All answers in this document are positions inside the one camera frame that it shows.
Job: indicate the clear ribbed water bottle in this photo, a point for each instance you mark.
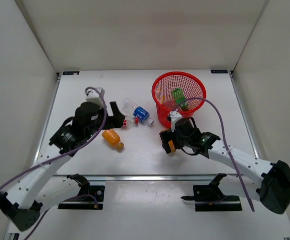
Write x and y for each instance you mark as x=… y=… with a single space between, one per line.
x=170 y=105

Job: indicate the blue label clear bottle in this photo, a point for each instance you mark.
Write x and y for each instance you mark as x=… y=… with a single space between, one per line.
x=134 y=110

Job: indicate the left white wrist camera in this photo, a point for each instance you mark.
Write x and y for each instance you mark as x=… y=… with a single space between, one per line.
x=95 y=96

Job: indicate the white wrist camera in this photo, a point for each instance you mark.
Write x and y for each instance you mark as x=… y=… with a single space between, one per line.
x=173 y=117
x=95 y=96

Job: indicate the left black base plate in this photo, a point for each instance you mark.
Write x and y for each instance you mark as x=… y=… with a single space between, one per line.
x=89 y=198

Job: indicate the red label clear bottle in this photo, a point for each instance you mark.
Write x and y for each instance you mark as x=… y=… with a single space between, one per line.
x=130 y=122

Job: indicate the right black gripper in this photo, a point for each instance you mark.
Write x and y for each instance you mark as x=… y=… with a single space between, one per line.
x=178 y=146

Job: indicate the red plastic mesh bin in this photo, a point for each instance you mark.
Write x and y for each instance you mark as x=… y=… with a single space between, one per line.
x=164 y=85

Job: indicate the black corner label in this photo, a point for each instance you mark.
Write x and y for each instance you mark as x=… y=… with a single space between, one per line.
x=218 y=71
x=70 y=73

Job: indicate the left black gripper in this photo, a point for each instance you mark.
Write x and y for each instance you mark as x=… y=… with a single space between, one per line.
x=116 y=120

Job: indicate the aluminium table rail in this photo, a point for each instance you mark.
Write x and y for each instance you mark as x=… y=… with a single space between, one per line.
x=143 y=157

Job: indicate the green soda bottle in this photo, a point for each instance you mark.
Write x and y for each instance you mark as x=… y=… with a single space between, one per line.
x=180 y=98

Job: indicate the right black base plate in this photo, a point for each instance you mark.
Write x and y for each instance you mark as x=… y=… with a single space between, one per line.
x=209 y=198

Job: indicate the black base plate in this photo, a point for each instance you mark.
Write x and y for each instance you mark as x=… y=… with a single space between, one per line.
x=209 y=198
x=89 y=198

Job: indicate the orange juice bottle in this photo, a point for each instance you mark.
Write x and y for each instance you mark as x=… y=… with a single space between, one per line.
x=171 y=146
x=112 y=139

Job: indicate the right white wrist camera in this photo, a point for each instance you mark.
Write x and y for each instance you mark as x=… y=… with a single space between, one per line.
x=173 y=117

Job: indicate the left black corner label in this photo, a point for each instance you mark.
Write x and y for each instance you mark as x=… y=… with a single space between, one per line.
x=70 y=73

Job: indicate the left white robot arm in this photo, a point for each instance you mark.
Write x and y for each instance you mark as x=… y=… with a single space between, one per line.
x=35 y=193

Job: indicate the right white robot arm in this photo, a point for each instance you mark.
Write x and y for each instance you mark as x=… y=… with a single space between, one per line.
x=272 y=179

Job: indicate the right black corner label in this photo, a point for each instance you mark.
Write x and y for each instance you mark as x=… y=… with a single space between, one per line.
x=218 y=71

